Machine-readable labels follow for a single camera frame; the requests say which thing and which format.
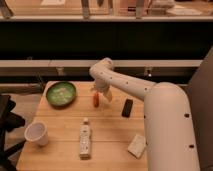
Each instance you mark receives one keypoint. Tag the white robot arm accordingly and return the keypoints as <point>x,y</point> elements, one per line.
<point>168,122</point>

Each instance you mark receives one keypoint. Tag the black rectangular block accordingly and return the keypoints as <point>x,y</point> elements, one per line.
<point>127,108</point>

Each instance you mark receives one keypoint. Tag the white sponge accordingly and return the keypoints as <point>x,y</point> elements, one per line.
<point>137,146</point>

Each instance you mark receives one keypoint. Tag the green ceramic bowl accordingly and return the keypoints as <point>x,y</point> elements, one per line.
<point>61,94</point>

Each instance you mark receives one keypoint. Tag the white plastic bottle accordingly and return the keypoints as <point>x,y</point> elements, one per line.
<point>85,140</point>

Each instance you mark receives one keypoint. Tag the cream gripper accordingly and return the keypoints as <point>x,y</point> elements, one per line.
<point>105,90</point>

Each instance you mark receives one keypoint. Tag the red pepper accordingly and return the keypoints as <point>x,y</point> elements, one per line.
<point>96,99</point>

